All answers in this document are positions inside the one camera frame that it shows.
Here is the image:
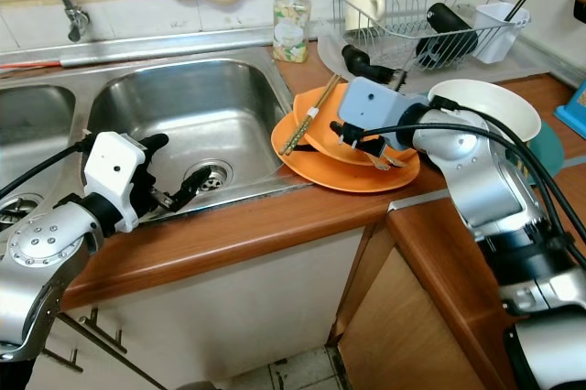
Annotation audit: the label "banded wooden chopsticks pair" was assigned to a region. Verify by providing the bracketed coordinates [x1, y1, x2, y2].
[279, 74, 342, 157]

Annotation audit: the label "small orange plate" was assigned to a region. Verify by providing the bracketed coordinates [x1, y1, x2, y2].
[293, 81, 418, 168]

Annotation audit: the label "clear pump soap bottle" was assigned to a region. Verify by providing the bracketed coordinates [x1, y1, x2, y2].
[272, 0, 312, 64]

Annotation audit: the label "white ceramic bowl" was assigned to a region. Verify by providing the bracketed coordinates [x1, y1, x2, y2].
[426, 79, 543, 167]

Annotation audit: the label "white cabinet front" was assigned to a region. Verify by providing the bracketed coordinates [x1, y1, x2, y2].
[55, 225, 367, 390]

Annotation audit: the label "grey dish rack drip tray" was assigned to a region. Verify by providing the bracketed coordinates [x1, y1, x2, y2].
[316, 33, 550, 89]

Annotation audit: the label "black tumbler bottle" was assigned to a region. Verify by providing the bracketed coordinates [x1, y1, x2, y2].
[415, 2, 480, 68]

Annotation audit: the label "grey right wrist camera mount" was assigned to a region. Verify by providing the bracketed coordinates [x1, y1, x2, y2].
[337, 77, 418, 148]

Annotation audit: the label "stainless steel double sink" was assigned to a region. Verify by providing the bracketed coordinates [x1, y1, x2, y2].
[0, 28, 317, 254]

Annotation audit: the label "blue plastic object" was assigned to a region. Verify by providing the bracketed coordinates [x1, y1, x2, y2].
[554, 79, 586, 139]

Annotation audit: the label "black chopsticks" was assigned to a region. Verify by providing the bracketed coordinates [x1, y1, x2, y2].
[504, 0, 529, 23]

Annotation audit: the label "large orange plate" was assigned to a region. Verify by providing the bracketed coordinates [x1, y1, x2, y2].
[271, 106, 422, 194]

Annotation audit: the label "metal cabinet handle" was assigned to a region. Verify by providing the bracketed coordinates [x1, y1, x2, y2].
[55, 308, 120, 363]

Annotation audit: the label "black elongated handle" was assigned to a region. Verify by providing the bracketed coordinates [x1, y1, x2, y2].
[366, 62, 408, 84]

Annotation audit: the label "white plastic utensil cup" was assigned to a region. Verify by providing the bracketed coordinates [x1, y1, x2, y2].
[474, 2, 527, 65]

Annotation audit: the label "orange cable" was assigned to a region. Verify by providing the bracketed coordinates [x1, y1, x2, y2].
[0, 60, 60, 70]

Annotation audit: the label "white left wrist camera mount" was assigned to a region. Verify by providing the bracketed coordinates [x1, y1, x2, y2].
[85, 132, 153, 233]

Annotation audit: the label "cream ceramic mug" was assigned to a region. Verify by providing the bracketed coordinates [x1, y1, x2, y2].
[344, 0, 385, 32]

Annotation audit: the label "brown wooden cabinet door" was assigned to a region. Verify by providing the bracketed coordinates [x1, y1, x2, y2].
[330, 198, 523, 390]

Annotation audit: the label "metal fork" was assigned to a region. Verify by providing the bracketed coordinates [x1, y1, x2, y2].
[366, 147, 408, 171]

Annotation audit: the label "white wire dish rack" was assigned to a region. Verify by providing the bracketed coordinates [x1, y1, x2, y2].
[328, 0, 532, 70]

